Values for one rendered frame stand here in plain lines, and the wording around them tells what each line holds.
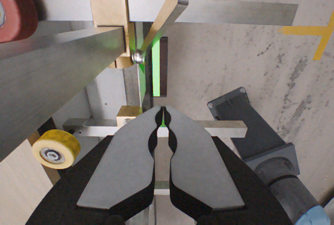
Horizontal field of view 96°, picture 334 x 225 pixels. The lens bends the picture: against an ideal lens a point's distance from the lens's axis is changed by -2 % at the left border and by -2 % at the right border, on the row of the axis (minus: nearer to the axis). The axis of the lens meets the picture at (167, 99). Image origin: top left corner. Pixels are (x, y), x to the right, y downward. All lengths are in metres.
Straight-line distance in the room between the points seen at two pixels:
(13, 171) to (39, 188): 0.07
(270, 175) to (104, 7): 0.90
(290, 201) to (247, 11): 0.75
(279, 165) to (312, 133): 1.17
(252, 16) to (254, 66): 1.07
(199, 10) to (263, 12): 0.09
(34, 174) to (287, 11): 0.57
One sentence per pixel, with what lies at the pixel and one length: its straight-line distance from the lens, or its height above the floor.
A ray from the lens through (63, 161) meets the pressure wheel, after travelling 0.39.
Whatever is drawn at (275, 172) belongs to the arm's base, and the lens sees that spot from 0.93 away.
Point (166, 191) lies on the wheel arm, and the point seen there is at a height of 0.83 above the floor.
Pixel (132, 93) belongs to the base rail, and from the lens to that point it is 0.47.
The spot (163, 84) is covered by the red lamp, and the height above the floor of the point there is 0.70.
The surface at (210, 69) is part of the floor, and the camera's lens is 1.22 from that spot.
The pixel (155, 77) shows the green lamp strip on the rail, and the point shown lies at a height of 0.70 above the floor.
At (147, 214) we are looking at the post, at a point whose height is 0.76.
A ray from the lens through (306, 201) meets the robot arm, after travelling 0.88.
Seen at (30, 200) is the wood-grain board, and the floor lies 0.90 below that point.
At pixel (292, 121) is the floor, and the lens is 1.82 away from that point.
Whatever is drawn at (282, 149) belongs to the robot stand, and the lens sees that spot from 0.94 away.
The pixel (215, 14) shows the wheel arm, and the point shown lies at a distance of 0.27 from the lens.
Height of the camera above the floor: 1.12
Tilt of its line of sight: 62 degrees down
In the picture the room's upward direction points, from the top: 179 degrees clockwise
